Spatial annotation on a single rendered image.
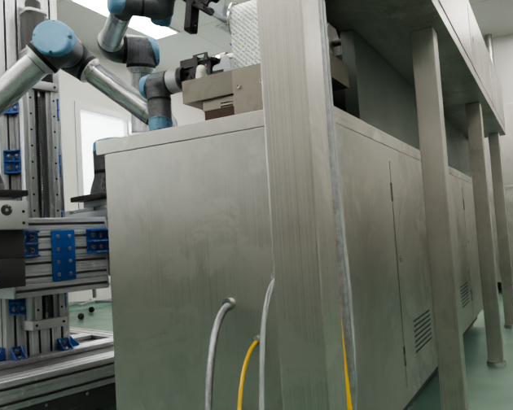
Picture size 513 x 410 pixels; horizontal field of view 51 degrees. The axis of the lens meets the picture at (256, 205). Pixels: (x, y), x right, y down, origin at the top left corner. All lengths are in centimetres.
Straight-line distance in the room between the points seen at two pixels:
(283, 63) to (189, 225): 74
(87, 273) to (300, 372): 152
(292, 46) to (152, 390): 103
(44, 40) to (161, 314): 91
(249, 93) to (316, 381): 83
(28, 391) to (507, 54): 634
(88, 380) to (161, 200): 82
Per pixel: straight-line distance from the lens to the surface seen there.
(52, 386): 193
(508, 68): 714
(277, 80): 66
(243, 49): 162
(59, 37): 182
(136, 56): 227
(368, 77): 158
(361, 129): 145
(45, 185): 221
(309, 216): 62
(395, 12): 145
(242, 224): 125
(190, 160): 134
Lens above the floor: 61
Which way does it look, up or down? 4 degrees up
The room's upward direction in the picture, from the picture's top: 4 degrees counter-clockwise
